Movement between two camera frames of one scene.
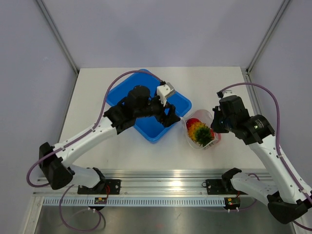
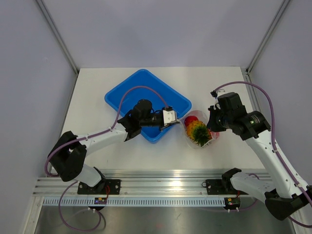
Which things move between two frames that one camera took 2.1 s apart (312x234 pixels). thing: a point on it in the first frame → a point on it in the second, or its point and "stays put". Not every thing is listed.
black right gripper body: [220, 124] stays put
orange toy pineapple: [200, 133] stays put
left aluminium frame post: [57, 33] stays put
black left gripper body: [155, 108] → [153, 120]
